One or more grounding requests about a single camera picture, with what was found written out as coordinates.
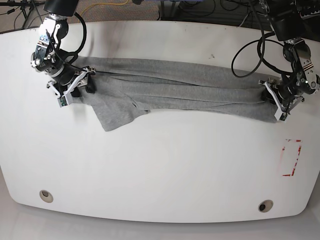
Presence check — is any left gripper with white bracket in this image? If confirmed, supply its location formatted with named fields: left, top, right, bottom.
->
left=258, top=77, right=305, bottom=122

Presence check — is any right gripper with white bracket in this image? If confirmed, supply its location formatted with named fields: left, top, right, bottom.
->
left=46, top=66, right=96, bottom=107

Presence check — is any grey T-shirt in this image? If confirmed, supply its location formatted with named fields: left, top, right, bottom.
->
left=73, top=57, right=277, bottom=131

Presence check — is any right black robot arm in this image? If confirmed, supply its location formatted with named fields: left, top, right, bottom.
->
left=31, top=0, right=96, bottom=107

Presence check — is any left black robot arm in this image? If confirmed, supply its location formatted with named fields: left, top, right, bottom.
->
left=257, top=0, right=320, bottom=121

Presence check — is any red tape rectangle marking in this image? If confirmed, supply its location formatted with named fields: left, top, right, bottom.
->
left=279, top=139, right=303, bottom=177

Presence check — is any black tripod stand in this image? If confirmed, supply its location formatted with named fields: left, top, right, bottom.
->
left=0, top=0, right=45, bottom=32

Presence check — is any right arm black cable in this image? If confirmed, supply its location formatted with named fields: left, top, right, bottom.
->
left=32, top=0, right=88, bottom=76

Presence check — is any yellow cable on floor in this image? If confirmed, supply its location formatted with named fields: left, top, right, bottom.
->
left=82, top=0, right=129, bottom=13

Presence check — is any right table cable grommet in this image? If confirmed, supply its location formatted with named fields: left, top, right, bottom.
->
left=258, top=199, right=274, bottom=213

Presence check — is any table cable grommet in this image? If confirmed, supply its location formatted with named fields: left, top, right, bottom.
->
left=39, top=190, right=54, bottom=203
left=258, top=199, right=274, bottom=213

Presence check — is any left table cable grommet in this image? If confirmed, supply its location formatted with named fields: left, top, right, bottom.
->
left=39, top=190, right=54, bottom=203

